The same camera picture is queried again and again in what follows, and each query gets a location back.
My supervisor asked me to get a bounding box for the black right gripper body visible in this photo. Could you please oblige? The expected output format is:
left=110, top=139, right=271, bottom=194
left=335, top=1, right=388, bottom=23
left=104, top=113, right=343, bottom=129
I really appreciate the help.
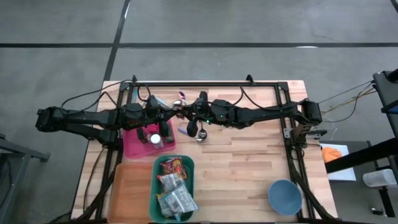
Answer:
left=192, top=98, right=216, bottom=124

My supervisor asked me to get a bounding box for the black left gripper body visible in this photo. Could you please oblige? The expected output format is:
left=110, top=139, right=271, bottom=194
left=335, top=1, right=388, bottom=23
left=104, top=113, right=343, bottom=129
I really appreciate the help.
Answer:
left=136, top=105, right=161, bottom=130

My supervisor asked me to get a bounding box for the purple handled silver spoon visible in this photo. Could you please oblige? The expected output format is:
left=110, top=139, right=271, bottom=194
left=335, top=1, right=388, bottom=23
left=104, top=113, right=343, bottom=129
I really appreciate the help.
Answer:
left=177, top=126, right=205, bottom=143

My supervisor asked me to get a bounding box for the white pill bottle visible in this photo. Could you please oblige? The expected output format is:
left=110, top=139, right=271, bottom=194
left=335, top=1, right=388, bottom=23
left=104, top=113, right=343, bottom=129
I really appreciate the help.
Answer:
left=150, top=133, right=165, bottom=150

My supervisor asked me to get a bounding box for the red orange noodle packet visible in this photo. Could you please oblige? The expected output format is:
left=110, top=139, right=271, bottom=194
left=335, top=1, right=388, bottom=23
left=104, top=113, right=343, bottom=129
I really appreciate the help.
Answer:
left=160, top=157, right=188, bottom=180

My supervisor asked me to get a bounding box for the white yellow snack packet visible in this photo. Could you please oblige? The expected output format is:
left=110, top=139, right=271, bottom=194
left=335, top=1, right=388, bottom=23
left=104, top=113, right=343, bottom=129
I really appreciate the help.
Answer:
left=156, top=173, right=185, bottom=193

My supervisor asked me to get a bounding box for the silver clear snack packet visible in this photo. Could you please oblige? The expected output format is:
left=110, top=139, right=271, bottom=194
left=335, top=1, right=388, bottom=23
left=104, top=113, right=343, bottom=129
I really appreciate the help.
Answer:
left=164, top=182, right=200, bottom=218

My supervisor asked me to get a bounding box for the yellow creamy chicken noodle packet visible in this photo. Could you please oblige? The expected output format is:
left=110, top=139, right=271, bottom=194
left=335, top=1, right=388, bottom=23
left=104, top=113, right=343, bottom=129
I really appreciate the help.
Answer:
left=156, top=192, right=175, bottom=218

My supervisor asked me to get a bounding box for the pink plastic tray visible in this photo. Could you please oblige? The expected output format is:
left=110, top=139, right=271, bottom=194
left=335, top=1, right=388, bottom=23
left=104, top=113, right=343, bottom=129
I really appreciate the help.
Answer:
left=123, top=119, right=177, bottom=159

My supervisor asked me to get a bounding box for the teal plastic bin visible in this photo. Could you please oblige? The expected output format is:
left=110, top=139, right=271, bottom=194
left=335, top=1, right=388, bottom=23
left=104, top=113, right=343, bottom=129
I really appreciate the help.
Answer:
left=149, top=154, right=195, bottom=223

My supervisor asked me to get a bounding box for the orange plastic tray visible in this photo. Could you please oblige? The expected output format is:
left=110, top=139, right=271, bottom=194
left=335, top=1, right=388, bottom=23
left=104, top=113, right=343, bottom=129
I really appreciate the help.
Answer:
left=107, top=162, right=154, bottom=223

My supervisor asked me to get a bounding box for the blue bowl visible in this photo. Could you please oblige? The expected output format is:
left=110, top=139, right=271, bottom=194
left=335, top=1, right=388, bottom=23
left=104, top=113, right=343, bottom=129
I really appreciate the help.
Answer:
left=267, top=179, right=303, bottom=216

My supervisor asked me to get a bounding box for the orange object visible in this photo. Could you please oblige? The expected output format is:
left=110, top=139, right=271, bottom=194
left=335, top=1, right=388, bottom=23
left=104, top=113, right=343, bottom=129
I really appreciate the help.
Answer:
left=322, top=146, right=343, bottom=164

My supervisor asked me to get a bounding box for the grey metal stand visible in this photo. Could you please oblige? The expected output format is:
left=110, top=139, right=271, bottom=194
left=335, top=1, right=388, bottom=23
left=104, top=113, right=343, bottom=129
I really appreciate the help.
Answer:
left=0, top=133, right=50, bottom=224

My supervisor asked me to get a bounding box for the white paper sheet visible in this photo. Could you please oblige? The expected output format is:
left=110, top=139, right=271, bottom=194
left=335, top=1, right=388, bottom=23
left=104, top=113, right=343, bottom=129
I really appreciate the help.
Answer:
left=319, top=142, right=357, bottom=182

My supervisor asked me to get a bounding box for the black diagonal beam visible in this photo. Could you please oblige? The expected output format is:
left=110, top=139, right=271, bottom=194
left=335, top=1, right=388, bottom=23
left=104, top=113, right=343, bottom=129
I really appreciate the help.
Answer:
left=325, top=136, right=398, bottom=175

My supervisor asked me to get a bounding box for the black equipment cart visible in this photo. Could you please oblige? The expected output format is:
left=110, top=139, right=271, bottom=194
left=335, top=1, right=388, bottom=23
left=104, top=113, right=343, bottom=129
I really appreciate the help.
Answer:
left=372, top=67, right=398, bottom=139

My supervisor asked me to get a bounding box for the white translucent container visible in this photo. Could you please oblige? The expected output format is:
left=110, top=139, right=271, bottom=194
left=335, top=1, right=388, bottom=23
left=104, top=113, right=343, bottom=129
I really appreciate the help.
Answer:
left=362, top=168, right=397, bottom=188

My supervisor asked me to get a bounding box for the small black wheel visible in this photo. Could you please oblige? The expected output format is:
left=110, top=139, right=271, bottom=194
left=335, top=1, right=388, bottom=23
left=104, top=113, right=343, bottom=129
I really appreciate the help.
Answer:
left=371, top=207, right=388, bottom=218

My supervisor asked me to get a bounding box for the black aluminium table frame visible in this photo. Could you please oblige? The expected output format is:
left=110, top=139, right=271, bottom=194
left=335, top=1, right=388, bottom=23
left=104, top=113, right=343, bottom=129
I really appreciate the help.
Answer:
left=74, top=74, right=340, bottom=224

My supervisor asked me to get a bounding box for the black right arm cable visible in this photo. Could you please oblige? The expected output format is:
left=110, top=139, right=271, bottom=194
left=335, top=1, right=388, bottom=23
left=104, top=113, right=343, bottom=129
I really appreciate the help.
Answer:
left=231, top=86, right=308, bottom=112

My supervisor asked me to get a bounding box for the yellow grey wire bundle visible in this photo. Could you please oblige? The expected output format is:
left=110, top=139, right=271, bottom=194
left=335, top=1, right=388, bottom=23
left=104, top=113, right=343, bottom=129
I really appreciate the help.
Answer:
left=320, top=81, right=377, bottom=122

